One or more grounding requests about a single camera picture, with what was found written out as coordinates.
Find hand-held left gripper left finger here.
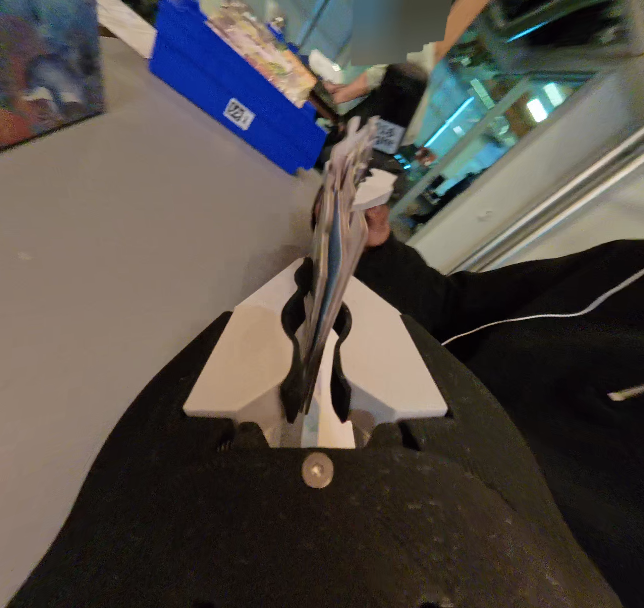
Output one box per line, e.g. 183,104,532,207
182,258,315,424

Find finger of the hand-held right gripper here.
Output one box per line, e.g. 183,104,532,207
351,169,399,213

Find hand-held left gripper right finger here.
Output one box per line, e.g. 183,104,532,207
329,276,448,425

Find person's right forearm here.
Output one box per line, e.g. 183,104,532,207
355,238,504,347

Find person's right hand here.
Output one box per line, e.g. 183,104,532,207
363,203,394,250

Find white low cabinet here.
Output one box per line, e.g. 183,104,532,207
405,65,644,274

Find person in black jacket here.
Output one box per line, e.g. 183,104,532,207
443,238,644,608

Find blue plastic bin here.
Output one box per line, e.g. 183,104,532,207
148,0,329,176

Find illustrated puzzle box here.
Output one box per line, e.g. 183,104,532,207
0,0,106,150

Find thin white cord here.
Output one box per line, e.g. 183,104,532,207
442,266,644,346

